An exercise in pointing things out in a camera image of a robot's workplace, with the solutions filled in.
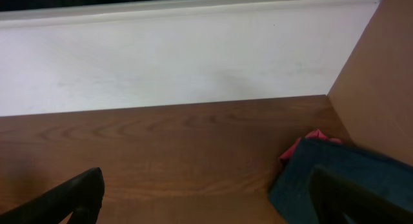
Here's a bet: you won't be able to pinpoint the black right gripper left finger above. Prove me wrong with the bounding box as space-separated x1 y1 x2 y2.
1 167 105 224

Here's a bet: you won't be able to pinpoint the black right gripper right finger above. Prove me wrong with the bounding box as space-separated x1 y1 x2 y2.
309 168 412 224

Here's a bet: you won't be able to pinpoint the dark blue shorts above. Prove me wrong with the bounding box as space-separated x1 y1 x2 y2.
268 138 412 223

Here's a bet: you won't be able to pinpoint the brown cardboard side panel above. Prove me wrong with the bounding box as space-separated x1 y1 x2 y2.
328 0 412 164

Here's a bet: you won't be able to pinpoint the red black clothes pile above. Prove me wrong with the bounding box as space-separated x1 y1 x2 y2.
279 128 343 163

